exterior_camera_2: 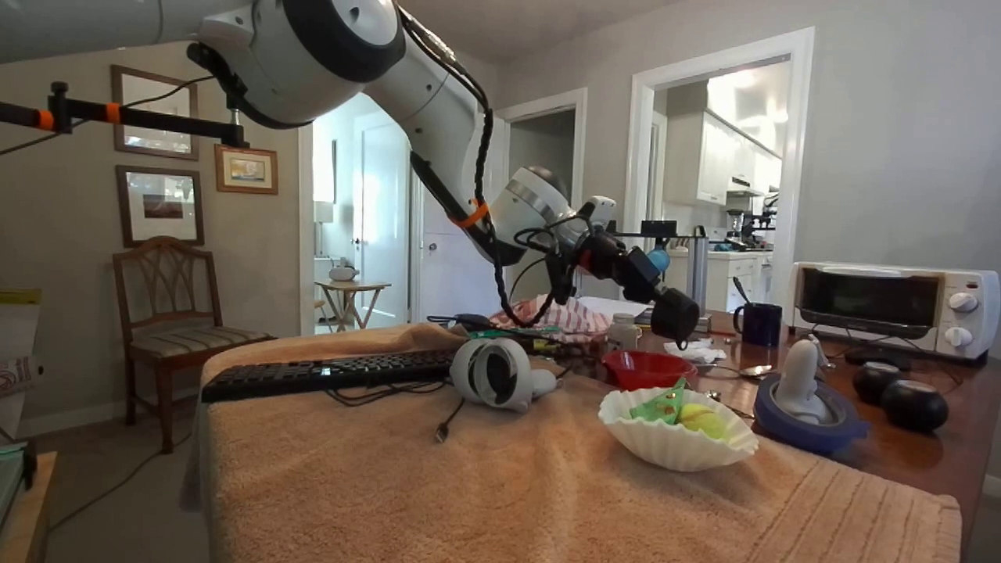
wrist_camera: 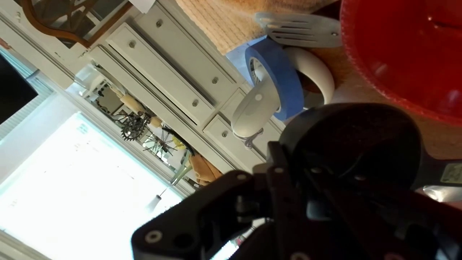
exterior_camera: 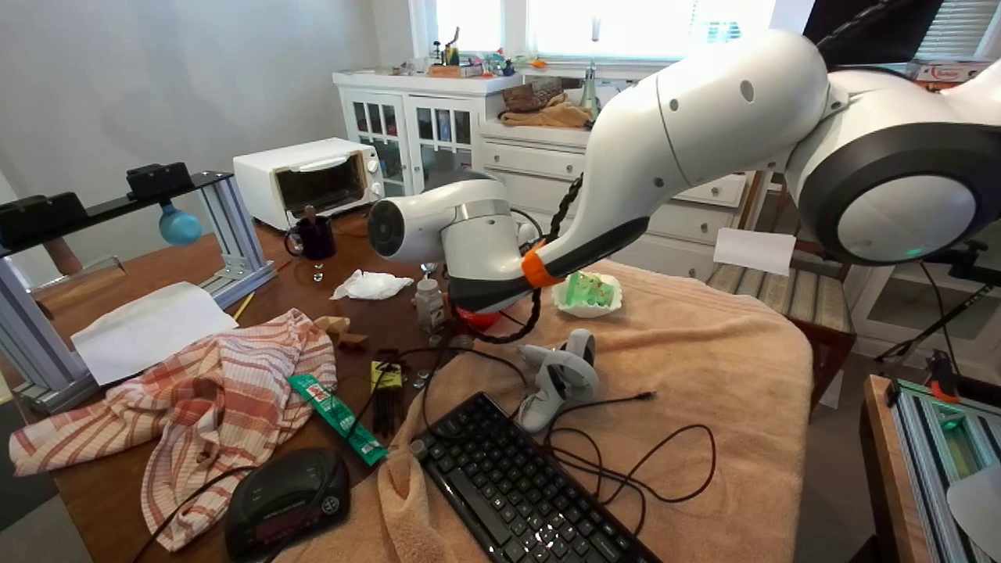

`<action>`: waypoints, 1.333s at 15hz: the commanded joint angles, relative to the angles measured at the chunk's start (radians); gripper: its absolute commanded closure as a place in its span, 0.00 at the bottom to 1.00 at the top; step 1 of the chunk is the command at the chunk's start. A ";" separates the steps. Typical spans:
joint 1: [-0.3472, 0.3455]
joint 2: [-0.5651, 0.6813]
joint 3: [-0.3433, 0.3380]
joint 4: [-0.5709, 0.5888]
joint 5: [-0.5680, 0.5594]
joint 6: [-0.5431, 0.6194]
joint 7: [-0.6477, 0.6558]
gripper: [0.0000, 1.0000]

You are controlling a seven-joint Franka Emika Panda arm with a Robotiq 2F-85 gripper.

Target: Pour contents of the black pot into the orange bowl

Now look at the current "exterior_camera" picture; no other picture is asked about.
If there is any black mount block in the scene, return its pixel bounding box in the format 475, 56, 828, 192
0, 190, 88, 257

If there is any white paper sheet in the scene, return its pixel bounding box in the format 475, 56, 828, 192
69, 277, 242, 391

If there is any wood and aluminium rig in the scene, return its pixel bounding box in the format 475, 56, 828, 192
858, 370, 1001, 563

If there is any white glass door cabinet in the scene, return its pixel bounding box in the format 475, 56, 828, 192
333, 69, 517, 208

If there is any wicker basket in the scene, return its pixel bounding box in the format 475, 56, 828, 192
496, 79, 602, 133

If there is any black keyboard cable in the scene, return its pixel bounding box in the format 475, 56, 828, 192
542, 386, 724, 516

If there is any brown wooden chair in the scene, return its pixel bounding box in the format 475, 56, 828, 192
705, 164, 861, 411

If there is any red striped cloth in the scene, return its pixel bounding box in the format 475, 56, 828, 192
6, 303, 343, 553

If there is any blue rubber ball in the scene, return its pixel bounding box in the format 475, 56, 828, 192
156, 200, 207, 250

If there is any white paper tag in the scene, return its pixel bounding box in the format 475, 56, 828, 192
709, 225, 802, 282

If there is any crumpled white tissue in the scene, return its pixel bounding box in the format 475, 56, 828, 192
329, 267, 419, 307

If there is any black device yellow label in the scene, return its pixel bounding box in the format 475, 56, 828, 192
365, 351, 410, 439

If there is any green candy pile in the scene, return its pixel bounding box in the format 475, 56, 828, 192
561, 272, 619, 310

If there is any black monitor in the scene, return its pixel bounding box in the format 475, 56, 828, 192
802, 0, 947, 66

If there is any black mounted camera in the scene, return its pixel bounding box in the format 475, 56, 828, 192
125, 158, 198, 204

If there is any tan terry towel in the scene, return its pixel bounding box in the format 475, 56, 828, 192
271, 259, 821, 563

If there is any dark blue mug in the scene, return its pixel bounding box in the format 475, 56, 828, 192
285, 204, 342, 267

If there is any white scalloped shell dish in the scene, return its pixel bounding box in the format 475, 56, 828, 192
551, 269, 630, 323

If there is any orange red bowl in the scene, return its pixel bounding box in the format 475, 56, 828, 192
453, 303, 517, 337

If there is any aluminium extrusion frame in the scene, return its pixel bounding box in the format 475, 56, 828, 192
0, 170, 283, 415

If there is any black computer keyboard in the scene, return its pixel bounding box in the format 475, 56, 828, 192
410, 391, 664, 563

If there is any small wooden block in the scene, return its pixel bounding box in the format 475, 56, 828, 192
312, 310, 358, 341

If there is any glass pepper shaker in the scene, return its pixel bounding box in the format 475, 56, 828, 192
410, 261, 453, 337

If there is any white drawer dresser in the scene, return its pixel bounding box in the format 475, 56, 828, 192
475, 114, 758, 282

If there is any white toaster oven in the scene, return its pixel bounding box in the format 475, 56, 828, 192
228, 133, 384, 233

